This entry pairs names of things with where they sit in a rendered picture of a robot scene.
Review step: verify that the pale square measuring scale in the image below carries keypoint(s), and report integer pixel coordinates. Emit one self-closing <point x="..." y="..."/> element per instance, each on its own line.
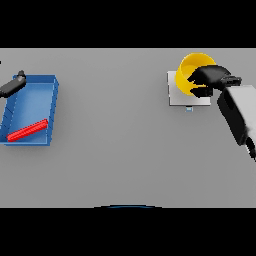
<point x="182" y="97"/>

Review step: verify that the yellow bowl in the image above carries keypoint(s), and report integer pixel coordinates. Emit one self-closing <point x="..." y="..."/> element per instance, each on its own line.
<point x="188" y="70"/>

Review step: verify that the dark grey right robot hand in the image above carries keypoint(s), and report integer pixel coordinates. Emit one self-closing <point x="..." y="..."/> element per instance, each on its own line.
<point x="210" y="76"/>

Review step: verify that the blue tray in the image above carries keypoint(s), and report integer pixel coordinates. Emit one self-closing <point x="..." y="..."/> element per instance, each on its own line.
<point x="30" y="106"/>

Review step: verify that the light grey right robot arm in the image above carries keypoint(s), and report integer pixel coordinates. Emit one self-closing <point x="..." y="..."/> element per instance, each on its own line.
<point x="240" y="113"/>

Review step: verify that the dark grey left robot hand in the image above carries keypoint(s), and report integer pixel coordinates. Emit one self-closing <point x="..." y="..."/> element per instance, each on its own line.
<point x="12" y="85"/>

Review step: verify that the red beaker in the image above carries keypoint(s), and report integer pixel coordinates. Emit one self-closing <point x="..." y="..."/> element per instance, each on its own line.
<point x="27" y="130"/>

